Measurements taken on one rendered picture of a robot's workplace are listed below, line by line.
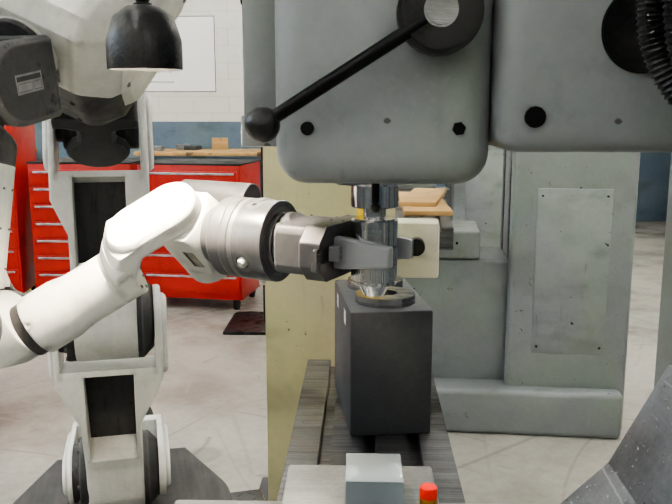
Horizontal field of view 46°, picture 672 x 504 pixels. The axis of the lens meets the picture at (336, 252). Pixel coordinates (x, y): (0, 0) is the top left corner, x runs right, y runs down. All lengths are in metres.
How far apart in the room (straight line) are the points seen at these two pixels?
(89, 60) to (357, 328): 0.50
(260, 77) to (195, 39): 9.25
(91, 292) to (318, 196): 1.68
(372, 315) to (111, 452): 0.64
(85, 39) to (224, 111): 8.94
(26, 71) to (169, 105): 9.10
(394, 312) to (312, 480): 0.39
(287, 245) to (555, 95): 0.30
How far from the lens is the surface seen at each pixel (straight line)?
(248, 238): 0.83
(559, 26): 0.70
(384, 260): 0.77
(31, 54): 1.00
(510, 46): 0.69
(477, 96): 0.71
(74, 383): 1.45
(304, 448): 1.15
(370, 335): 1.14
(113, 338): 1.39
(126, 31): 0.79
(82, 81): 1.08
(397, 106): 0.70
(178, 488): 1.82
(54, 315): 0.93
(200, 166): 5.41
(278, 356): 2.66
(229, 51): 9.95
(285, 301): 2.60
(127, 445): 1.57
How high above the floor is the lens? 1.38
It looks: 10 degrees down
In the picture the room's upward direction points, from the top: straight up
